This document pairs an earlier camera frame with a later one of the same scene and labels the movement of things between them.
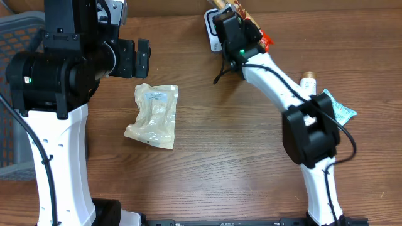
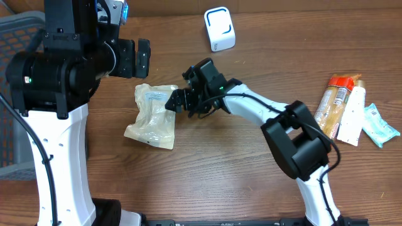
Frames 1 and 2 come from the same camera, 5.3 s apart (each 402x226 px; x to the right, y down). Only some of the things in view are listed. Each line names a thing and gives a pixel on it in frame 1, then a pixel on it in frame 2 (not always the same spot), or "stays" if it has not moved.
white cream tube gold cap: x=308 y=82 to x=350 y=125
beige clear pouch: x=155 y=123 stays
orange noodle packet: x=265 y=38 to x=331 y=105
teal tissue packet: x=343 y=114 to x=375 y=127
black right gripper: x=231 y=24 to x=195 y=95
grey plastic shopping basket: x=17 y=156 stays
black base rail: x=283 y=222 stays
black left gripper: x=142 y=58 stays
